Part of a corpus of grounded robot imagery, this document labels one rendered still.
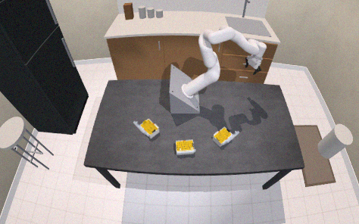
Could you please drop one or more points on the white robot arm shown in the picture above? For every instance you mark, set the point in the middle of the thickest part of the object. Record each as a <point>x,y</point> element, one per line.
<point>213,74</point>

